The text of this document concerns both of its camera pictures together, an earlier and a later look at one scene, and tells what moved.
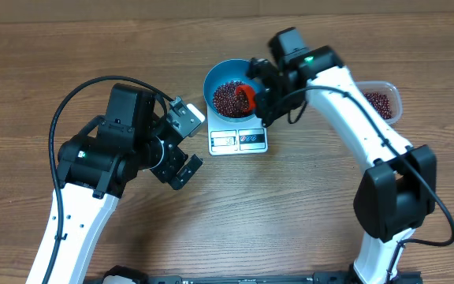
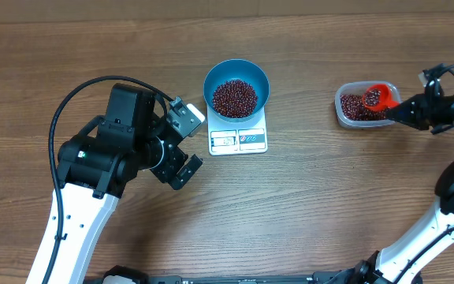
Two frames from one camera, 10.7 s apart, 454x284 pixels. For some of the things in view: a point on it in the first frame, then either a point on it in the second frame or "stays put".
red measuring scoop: x=246 y=97 to x=385 y=101
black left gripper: x=176 y=158 stays put
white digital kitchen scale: x=248 y=136 stays put
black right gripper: x=266 y=110 to x=422 y=106
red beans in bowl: x=229 y=102 stays put
